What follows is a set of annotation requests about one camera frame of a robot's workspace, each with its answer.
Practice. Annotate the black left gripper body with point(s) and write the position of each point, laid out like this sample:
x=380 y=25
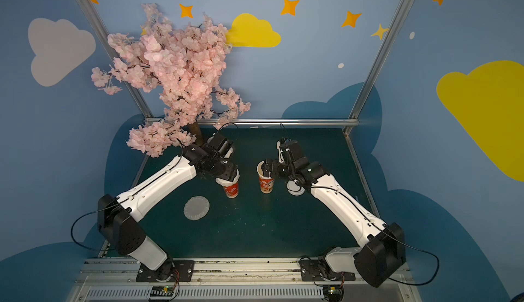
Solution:
x=228 y=171

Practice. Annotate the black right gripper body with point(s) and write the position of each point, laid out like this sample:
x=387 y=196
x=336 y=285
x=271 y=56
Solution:
x=276 y=169

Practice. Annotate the white lid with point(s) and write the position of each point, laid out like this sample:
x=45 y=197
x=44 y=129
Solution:
x=294 y=189
x=227 y=182

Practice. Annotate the red paper cup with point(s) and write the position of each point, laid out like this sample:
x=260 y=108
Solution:
x=266 y=183
x=231 y=188

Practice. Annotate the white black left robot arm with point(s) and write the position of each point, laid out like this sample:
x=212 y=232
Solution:
x=118 y=217

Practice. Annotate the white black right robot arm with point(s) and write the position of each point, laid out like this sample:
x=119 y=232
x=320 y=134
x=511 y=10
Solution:
x=382 y=246

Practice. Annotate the translucent paper sheet left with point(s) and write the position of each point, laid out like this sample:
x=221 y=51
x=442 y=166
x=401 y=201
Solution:
x=196 y=208

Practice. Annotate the pink cherry blossom tree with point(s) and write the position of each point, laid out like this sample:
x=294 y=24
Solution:
x=187 y=65

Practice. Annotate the small green circuit board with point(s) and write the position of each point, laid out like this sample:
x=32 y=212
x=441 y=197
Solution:
x=161 y=293

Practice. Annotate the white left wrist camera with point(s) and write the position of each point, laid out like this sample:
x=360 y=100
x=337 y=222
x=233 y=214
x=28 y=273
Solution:
x=229 y=153

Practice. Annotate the aluminium frame back bar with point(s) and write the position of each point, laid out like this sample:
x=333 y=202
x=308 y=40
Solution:
x=296 y=122

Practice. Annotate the aluminium frame right post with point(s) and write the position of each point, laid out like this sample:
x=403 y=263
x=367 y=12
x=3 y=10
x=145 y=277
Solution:
x=398 y=20

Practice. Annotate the aluminium frame post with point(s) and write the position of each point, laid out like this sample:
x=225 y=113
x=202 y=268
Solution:
x=92 y=16
x=398 y=20

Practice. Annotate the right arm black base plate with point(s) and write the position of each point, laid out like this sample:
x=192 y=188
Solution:
x=317 y=270

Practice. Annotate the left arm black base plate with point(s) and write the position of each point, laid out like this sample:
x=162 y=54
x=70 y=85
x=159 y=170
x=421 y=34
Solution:
x=169 y=271

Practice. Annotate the aluminium front rail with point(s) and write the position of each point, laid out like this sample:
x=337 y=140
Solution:
x=233 y=279

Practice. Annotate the aluminium frame left post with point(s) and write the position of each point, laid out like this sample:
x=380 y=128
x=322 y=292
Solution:
x=92 y=16

